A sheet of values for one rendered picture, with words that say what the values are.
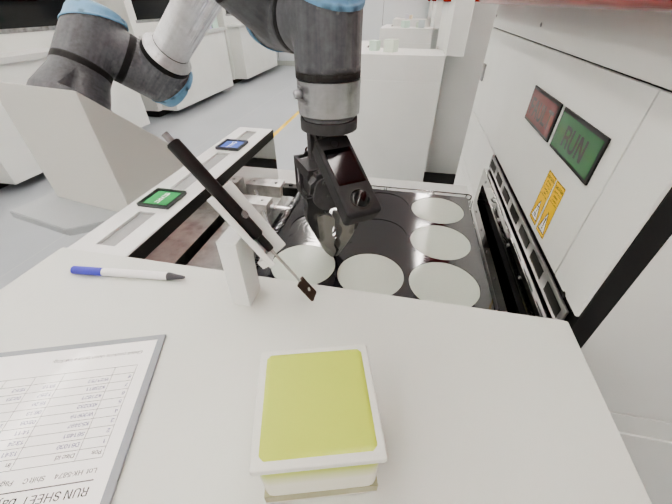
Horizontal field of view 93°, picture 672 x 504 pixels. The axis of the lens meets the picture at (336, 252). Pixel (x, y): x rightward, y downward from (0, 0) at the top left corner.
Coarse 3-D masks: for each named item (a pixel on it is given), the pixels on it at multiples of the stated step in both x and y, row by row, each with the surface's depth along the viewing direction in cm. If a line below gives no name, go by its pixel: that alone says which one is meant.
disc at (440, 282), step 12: (432, 264) 50; (444, 264) 50; (420, 276) 48; (432, 276) 48; (444, 276) 48; (456, 276) 48; (468, 276) 48; (420, 288) 46; (432, 288) 46; (444, 288) 46; (456, 288) 46; (468, 288) 46; (432, 300) 44; (444, 300) 44; (456, 300) 44; (468, 300) 44
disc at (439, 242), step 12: (420, 228) 58; (432, 228) 58; (444, 228) 58; (420, 240) 55; (432, 240) 55; (444, 240) 55; (456, 240) 55; (468, 240) 55; (420, 252) 53; (432, 252) 53; (444, 252) 53; (456, 252) 53; (468, 252) 53
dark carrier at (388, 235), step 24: (384, 192) 69; (408, 192) 69; (384, 216) 61; (408, 216) 61; (288, 240) 55; (312, 240) 55; (360, 240) 55; (384, 240) 55; (408, 240) 55; (336, 264) 50; (408, 264) 50; (456, 264) 50; (480, 264) 50; (408, 288) 46; (480, 288) 46
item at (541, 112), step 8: (536, 96) 48; (544, 96) 45; (536, 104) 48; (544, 104) 45; (552, 104) 42; (528, 112) 50; (536, 112) 47; (544, 112) 45; (552, 112) 42; (536, 120) 47; (544, 120) 44; (552, 120) 42; (544, 128) 44; (544, 136) 44
